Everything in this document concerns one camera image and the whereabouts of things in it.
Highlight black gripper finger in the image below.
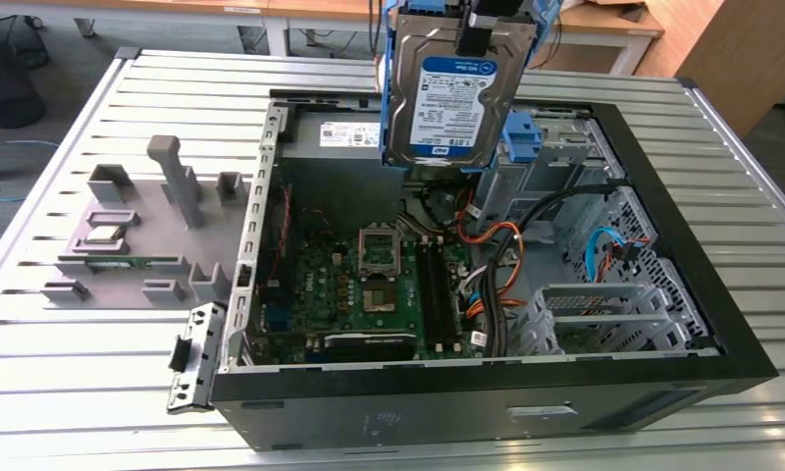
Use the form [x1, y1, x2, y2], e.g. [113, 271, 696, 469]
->
[454, 0, 522, 58]

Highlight hard disk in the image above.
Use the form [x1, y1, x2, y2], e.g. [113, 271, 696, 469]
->
[377, 0, 564, 174]

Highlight blue SATA wire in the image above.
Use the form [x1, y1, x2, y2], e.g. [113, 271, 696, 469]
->
[586, 226, 629, 285]

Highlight metal disk bay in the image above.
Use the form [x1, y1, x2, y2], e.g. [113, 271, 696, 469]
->
[528, 283, 718, 355]

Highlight wooden desk white legs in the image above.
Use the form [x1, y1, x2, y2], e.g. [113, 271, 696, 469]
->
[548, 0, 668, 76]
[70, 0, 393, 58]

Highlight blue drive latch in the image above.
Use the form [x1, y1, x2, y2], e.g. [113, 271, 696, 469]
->
[496, 113, 542, 165]

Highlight metal optical drive cage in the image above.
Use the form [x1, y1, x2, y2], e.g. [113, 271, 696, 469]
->
[474, 111, 626, 235]

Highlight grey power supply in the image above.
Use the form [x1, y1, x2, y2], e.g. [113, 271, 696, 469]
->
[277, 110, 411, 192]

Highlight wooden cabinet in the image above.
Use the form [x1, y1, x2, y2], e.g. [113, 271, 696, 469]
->
[677, 0, 785, 141]

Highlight metal socket cover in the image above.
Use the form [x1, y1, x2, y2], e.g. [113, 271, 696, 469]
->
[357, 226, 403, 277]

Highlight CPU socket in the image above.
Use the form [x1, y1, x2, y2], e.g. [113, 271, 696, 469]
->
[359, 280, 401, 315]

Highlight green motherboard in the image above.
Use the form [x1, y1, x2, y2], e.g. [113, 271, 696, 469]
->
[251, 234, 496, 365]

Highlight black graphics card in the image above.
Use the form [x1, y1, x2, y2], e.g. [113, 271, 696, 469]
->
[303, 331, 421, 365]

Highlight grey parts rack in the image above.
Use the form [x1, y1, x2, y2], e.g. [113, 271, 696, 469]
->
[35, 134, 254, 311]

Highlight silver CPU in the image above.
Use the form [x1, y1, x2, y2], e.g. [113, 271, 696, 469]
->
[82, 226, 130, 245]

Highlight green RAM stick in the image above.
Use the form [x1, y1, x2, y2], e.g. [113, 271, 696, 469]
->
[55, 253, 178, 271]

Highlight black mesh bin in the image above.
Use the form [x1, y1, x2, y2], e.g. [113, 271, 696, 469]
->
[0, 13, 50, 131]

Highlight black PC case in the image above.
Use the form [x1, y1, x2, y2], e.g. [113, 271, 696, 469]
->
[165, 87, 781, 453]

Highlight orange yellow wire bundle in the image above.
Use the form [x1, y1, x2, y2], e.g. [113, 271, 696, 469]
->
[456, 220, 530, 320]

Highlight red black twisted wire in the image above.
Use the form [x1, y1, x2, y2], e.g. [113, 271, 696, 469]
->
[259, 183, 297, 290]

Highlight black cable bundle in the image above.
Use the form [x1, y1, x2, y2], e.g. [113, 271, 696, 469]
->
[481, 183, 622, 358]

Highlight blue network cable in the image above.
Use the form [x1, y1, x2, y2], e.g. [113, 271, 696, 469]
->
[0, 138, 61, 203]

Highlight metal card retention bracket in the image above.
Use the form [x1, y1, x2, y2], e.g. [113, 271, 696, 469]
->
[165, 299, 231, 414]

